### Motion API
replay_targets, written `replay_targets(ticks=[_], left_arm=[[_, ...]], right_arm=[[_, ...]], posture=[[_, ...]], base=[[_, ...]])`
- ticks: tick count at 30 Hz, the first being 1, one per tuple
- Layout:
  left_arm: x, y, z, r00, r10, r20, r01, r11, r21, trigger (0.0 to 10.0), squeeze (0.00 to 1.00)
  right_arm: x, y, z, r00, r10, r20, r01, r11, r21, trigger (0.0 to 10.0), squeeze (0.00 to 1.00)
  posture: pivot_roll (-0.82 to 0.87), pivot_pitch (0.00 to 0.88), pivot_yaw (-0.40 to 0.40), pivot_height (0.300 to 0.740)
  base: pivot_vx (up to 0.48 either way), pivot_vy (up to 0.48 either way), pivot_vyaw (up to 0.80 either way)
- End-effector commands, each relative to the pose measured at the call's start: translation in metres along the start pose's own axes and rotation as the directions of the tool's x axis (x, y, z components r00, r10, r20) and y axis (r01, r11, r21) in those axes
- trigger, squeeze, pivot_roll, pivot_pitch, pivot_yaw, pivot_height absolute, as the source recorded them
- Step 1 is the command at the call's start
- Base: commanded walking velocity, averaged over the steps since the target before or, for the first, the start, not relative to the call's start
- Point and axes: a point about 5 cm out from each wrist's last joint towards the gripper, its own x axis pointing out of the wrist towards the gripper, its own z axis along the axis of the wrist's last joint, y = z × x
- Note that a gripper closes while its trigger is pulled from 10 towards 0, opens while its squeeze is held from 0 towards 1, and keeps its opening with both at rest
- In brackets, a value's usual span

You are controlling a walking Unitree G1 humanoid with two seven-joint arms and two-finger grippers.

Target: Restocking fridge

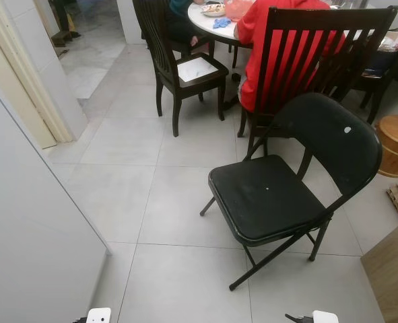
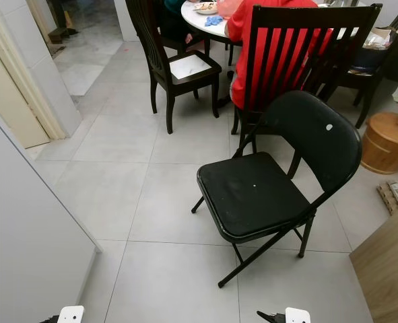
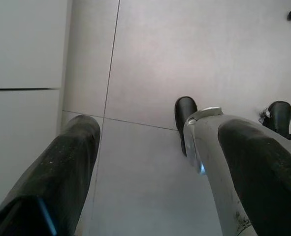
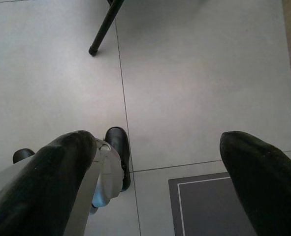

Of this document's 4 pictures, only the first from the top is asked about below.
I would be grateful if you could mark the crumpled blue cloth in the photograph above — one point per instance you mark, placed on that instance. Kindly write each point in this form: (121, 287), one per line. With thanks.
(222, 23)

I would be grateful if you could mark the plate of food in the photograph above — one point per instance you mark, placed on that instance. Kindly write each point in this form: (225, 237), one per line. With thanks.
(213, 10)

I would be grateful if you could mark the cluttered dark wooden chair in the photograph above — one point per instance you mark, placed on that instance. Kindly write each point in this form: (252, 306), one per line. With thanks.
(380, 75)

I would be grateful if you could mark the cream door frame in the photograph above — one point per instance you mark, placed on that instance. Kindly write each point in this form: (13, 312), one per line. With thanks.
(40, 108)

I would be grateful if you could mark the white cabinet side panel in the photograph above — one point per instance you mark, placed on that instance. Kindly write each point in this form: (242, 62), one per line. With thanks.
(30, 235)

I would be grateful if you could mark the person in red top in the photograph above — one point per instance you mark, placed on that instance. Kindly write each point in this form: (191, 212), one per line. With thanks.
(252, 40)

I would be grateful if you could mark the black folding chair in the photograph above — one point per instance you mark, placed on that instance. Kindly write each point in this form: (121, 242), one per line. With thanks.
(266, 195)

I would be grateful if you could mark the clear plastic bag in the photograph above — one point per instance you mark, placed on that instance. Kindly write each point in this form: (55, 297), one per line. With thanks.
(392, 42)

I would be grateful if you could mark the round white dining table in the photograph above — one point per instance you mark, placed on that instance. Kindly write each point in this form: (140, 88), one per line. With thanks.
(202, 20)

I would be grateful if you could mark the dark wooden stand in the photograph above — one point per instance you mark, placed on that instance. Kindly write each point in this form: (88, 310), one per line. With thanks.
(64, 27)

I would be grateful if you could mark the light wooden cabinet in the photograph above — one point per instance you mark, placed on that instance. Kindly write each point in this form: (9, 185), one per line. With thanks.
(394, 282)

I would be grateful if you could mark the person in dark top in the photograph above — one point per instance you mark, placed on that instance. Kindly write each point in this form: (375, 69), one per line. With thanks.
(178, 17)

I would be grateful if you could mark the slatted dark wooden chair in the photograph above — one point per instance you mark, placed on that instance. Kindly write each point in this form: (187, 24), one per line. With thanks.
(333, 19)

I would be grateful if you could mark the dark wooden chair white seat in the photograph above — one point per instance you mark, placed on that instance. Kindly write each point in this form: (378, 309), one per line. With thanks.
(195, 68)

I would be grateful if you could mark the pink plastic bag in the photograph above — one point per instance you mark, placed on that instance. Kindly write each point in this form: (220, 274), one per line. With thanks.
(238, 9)

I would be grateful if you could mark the round wooden bucket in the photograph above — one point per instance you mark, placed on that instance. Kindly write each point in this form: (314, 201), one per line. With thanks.
(397, 148)

